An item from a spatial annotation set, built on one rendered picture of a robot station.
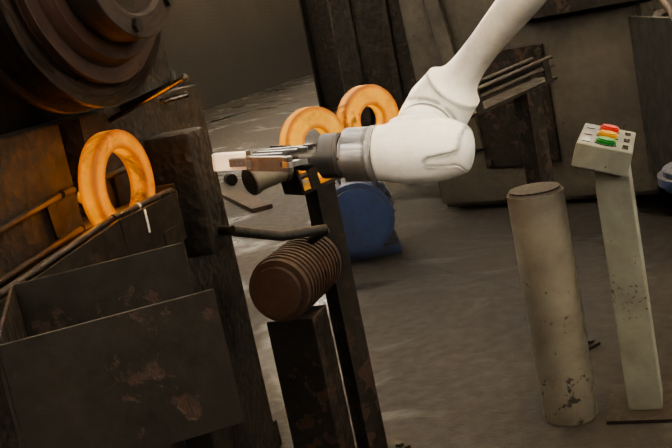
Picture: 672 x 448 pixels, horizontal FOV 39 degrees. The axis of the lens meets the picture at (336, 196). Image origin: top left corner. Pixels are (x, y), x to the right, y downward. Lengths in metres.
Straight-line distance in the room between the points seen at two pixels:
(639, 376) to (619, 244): 0.29
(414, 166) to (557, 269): 0.64
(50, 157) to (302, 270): 0.51
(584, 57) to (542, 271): 2.03
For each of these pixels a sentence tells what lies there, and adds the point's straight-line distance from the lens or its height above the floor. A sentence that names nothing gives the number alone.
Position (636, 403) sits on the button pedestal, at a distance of 2.17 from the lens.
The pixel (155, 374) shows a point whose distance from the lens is 0.92.
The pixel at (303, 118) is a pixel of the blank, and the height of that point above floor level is 0.76.
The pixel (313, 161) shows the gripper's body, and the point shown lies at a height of 0.73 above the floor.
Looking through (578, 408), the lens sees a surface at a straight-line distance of 2.14.
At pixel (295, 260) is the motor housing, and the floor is 0.52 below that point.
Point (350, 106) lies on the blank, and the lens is 2.02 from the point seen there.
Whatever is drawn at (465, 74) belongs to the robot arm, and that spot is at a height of 0.82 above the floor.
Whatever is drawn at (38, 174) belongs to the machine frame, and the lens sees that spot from 1.56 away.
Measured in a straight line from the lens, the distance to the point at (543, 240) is 2.01.
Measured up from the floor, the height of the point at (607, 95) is 0.44.
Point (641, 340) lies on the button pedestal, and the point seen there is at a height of 0.17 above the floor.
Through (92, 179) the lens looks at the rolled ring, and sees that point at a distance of 1.53.
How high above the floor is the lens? 0.94
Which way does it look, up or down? 10 degrees down
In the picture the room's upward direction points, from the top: 11 degrees counter-clockwise
